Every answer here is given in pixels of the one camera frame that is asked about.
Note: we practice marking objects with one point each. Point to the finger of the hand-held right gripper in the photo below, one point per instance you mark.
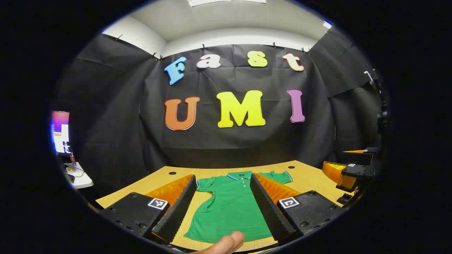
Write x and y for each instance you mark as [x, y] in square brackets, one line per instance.
[370, 155]
[335, 173]

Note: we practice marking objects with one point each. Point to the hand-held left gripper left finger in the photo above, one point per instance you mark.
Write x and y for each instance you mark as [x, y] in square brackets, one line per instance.
[180, 208]

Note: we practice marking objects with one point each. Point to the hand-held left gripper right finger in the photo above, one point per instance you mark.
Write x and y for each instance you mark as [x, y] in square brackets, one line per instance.
[270, 211]

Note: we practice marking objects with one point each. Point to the green T-shirt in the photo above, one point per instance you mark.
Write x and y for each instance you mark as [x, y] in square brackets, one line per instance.
[229, 208]

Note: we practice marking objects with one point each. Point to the black backdrop cloth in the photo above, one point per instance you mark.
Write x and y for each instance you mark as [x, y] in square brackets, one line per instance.
[229, 148]

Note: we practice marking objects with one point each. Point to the white side desk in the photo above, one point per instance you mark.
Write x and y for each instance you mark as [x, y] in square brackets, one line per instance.
[79, 178]

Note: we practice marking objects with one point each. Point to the computer monitor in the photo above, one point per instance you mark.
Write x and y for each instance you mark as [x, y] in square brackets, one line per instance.
[60, 132]

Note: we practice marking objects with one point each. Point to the ceiling light panel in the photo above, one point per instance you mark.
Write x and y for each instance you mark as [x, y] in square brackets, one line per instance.
[226, 2]

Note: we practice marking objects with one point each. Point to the black camera stand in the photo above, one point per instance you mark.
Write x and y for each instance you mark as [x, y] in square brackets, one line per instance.
[381, 113]

